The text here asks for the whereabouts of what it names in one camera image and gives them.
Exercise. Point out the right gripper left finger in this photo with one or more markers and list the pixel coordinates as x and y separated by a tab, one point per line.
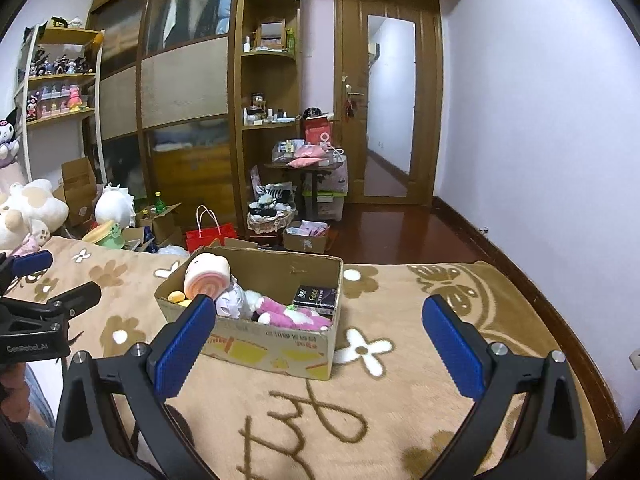
90	441

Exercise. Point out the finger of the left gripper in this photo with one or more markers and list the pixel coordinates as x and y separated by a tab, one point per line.
13	267
67	305

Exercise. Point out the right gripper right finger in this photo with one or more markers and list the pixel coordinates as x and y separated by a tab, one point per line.
548	440

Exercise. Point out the pink swirl roll plush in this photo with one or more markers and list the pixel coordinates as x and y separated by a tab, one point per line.
207	274

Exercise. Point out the white-haired purple doll plush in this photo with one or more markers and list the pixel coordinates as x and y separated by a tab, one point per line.
238	303

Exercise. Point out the black Face tissue pack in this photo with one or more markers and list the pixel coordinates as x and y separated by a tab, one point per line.
321	300

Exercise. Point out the person's hand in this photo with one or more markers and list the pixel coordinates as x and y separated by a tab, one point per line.
15	405

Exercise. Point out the green frog toy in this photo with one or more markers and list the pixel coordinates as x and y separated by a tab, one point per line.
107	235

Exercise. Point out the brown cardboard box on floor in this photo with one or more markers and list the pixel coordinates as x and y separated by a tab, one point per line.
77	190

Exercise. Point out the white spiky round plush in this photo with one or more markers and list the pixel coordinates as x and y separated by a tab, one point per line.
115	204

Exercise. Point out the purple Kuromi plush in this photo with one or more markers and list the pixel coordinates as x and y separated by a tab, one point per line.
9	145

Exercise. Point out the green glass bottle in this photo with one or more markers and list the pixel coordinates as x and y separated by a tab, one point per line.
159	203

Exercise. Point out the red paper gift bag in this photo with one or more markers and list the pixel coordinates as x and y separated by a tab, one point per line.
203	237

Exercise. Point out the white yellow display shelf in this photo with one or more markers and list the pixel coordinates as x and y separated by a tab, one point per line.
56	93

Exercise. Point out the open cardboard box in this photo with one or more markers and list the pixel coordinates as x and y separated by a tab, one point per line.
270	329

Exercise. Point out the wicker basket with toys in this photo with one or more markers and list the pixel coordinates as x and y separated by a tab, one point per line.
273	208

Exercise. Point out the small cardboard box with papers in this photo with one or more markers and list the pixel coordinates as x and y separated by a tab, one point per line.
306	236

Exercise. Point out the wooden wardrobe with shelves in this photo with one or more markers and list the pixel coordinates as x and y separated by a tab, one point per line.
196	94

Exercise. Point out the small dark side table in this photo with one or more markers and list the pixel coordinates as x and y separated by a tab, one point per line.
315	173

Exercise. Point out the clear plastic storage bin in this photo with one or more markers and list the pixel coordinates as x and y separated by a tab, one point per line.
326	206

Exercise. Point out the red box on table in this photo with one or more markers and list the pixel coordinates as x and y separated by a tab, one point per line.
318	130

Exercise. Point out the wooden door with glass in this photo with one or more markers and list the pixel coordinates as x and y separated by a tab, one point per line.
389	74

